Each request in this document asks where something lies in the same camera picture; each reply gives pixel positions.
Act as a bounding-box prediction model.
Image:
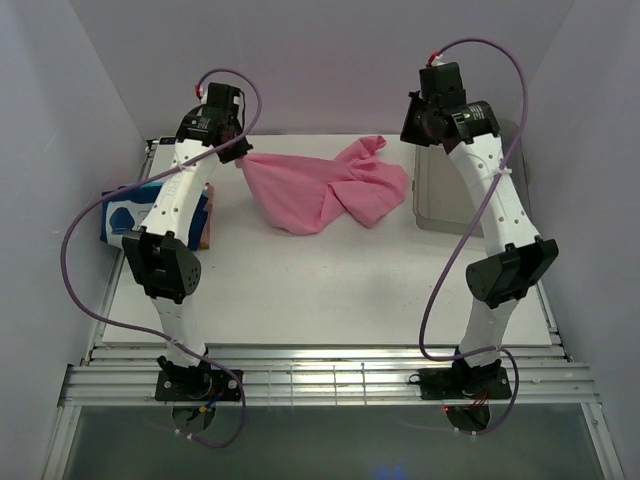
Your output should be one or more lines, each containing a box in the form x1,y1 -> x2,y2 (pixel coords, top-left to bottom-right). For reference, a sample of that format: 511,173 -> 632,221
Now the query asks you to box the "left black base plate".
154,370 -> 241,403

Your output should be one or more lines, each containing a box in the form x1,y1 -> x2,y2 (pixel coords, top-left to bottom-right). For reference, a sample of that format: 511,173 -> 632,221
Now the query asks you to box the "aluminium rail frame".
59,344 -> 599,407

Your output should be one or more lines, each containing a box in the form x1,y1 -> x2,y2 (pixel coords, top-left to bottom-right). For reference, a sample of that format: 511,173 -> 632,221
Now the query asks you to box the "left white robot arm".
122,83 -> 251,400

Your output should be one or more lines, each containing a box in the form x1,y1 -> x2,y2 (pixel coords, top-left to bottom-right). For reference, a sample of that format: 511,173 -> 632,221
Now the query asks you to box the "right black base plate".
417,367 -> 512,400

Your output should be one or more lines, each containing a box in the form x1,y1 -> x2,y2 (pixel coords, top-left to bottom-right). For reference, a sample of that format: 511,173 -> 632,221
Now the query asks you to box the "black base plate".
417,367 -> 512,400
154,370 -> 241,403

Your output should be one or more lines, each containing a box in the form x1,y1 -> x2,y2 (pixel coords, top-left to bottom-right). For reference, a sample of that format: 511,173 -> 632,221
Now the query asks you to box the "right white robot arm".
401,59 -> 559,397

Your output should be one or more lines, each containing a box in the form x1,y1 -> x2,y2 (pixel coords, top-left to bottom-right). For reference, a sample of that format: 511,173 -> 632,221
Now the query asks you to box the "pink t shirt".
235,135 -> 409,236

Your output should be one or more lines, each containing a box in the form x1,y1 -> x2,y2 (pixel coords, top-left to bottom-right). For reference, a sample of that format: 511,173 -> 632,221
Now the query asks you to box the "clear plastic bin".
412,119 -> 531,235

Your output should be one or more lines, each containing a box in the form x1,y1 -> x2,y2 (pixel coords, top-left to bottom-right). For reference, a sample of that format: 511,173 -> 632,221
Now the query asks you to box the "folded blue printed t shirt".
100,182 -> 162,249

